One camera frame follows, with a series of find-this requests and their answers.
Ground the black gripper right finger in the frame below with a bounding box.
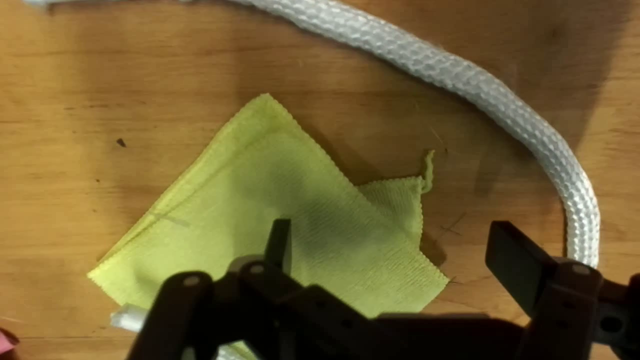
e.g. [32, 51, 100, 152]
[487, 220, 558, 316]

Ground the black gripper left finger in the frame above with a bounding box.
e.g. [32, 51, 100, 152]
[265, 218, 290, 271]

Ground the yellow cloth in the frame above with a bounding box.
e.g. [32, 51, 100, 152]
[86, 89, 453, 319]

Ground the pink cloth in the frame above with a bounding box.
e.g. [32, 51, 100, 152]
[0, 328, 18, 360]

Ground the white rope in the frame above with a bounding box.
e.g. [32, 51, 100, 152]
[27, 0, 605, 335]

